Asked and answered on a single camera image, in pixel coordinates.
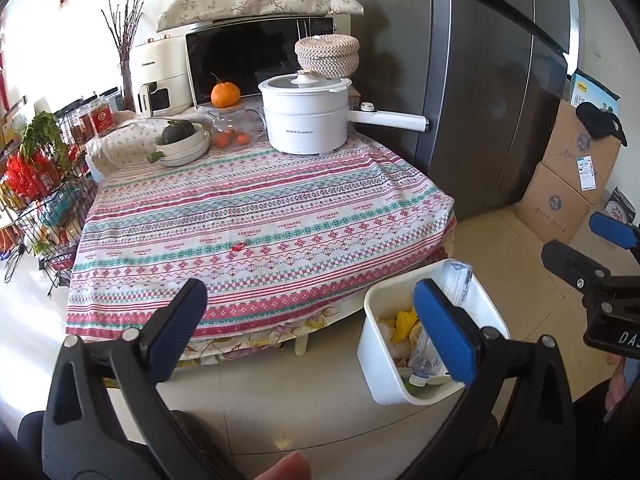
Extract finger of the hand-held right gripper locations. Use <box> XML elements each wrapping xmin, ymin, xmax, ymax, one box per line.
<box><xmin>541</xmin><ymin>240</ymin><xmax>640</xmax><ymax>306</ymax></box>
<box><xmin>589</xmin><ymin>211</ymin><xmax>640</xmax><ymax>250</ymax></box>

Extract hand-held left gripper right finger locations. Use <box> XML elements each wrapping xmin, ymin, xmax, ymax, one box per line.
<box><xmin>400</xmin><ymin>278</ymin><xmax>577</xmax><ymax>480</ymax></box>

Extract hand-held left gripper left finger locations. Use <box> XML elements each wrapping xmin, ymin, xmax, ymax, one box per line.
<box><xmin>41</xmin><ymin>277</ymin><xmax>221</xmax><ymax>480</ymax></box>

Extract clear plastic bottle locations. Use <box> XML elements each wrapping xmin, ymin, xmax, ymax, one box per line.
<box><xmin>407</xmin><ymin>327</ymin><xmax>451</xmax><ymax>386</ymax></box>

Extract yellow wrapper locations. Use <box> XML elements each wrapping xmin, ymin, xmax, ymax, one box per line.
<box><xmin>392</xmin><ymin>308</ymin><xmax>423</xmax><ymax>343</ymax></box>

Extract clear plastic bag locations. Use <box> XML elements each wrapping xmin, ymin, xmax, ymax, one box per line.
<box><xmin>442</xmin><ymin>262</ymin><xmax>473</xmax><ymax>306</ymax></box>

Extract white plastic bin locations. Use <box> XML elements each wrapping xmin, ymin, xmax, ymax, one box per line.
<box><xmin>356</xmin><ymin>258</ymin><xmax>511</xmax><ymax>407</ymax></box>

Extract person's right forearm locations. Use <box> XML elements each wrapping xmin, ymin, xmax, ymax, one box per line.
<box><xmin>570</xmin><ymin>375</ymin><xmax>640</xmax><ymax>480</ymax></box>

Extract person's right hand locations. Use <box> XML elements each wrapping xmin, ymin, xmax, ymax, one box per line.
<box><xmin>603</xmin><ymin>352</ymin><xmax>630</xmax><ymax>411</ymax></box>

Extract person's left hand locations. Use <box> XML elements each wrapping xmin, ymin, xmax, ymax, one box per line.
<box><xmin>250</xmin><ymin>451</ymin><xmax>312</xmax><ymax>480</ymax></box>

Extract printed package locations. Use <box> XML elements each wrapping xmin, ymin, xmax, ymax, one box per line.
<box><xmin>602</xmin><ymin>187</ymin><xmax>640</xmax><ymax>226</ymax></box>

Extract cardboard box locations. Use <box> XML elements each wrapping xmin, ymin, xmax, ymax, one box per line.
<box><xmin>515</xmin><ymin>162</ymin><xmax>593</xmax><ymax>246</ymax></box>
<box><xmin>542</xmin><ymin>99</ymin><xmax>623</xmax><ymax>206</ymax></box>

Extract black cap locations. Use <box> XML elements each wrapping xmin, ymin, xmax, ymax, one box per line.
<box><xmin>575</xmin><ymin>101</ymin><xmax>628</xmax><ymax>147</ymax></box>

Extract patterned knit tablecloth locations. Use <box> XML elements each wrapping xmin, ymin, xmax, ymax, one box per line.
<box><xmin>65</xmin><ymin>132</ymin><xmax>457</xmax><ymax>343</ymax></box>

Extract blue printed box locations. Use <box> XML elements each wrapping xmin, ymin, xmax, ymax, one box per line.
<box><xmin>567</xmin><ymin>67</ymin><xmax>621</xmax><ymax>111</ymax></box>

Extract white plate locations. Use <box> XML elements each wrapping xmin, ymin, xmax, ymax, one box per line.
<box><xmin>159</xmin><ymin>142</ymin><xmax>212</xmax><ymax>167</ymax></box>

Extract white bowl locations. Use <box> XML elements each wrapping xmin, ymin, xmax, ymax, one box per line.
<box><xmin>156</xmin><ymin>129</ymin><xmax>211</xmax><ymax>158</ymax></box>

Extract dark grey refrigerator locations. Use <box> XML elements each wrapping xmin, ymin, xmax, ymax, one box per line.
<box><xmin>348</xmin><ymin>0</ymin><xmax>573</xmax><ymax>221</ymax></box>

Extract white dotted cloth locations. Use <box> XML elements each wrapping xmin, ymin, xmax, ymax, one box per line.
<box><xmin>85</xmin><ymin>110</ymin><xmax>211</xmax><ymax>181</ymax></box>

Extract dark green squash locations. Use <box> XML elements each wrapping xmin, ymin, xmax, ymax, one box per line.
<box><xmin>161</xmin><ymin>120</ymin><xmax>197</xmax><ymax>147</ymax></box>

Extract glass teapot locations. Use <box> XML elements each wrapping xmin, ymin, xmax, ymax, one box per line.
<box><xmin>202</xmin><ymin>101</ymin><xmax>266</xmax><ymax>150</ymax></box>

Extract stack of red packets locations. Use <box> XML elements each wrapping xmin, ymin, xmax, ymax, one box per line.
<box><xmin>2</xmin><ymin>152</ymin><xmax>63</xmax><ymax>206</ymax></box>

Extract red label jar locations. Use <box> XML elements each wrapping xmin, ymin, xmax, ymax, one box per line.
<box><xmin>89</xmin><ymin>97</ymin><xmax>116</xmax><ymax>136</ymax></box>

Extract large orange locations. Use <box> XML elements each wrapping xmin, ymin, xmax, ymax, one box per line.
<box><xmin>210</xmin><ymin>74</ymin><xmax>241</xmax><ymax>109</ymax></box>

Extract green leafy plant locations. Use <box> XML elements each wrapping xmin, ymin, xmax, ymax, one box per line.
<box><xmin>20</xmin><ymin>111</ymin><xmax>73</xmax><ymax>171</ymax></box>

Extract white electric pot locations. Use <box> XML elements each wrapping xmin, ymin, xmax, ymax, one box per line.
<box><xmin>258</xmin><ymin>70</ymin><xmax>430</xmax><ymax>156</ymax></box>

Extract white air fryer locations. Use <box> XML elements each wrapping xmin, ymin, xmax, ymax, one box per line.
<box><xmin>122</xmin><ymin>32</ymin><xmax>195</xmax><ymax>118</ymax></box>

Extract black microwave oven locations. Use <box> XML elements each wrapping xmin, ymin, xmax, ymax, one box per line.
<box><xmin>185</xmin><ymin>16</ymin><xmax>351</xmax><ymax>109</ymax></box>

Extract bare decorative branches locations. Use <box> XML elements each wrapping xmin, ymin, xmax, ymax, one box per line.
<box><xmin>101</xmin><ymin>0</ymin><xmax>155</xmax><ymax>111</ymax></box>

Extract woven basket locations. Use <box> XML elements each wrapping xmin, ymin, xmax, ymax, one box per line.
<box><xmin>294</xmin><ymin>34</ymin><xmax>360</xmax><ymax>79</ymax></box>

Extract floral cloth cover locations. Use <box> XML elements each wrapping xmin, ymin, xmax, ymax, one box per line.
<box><xmin>156</xmin><ymin>0</ymin><xmax>364</xmax><ymax>33</ymax></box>

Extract black wire rack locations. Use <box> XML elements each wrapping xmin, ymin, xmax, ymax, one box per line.
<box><xmin>0</xmin><ymin>92</ymin><xmax>101</xmax><ymax>296</ymax></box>

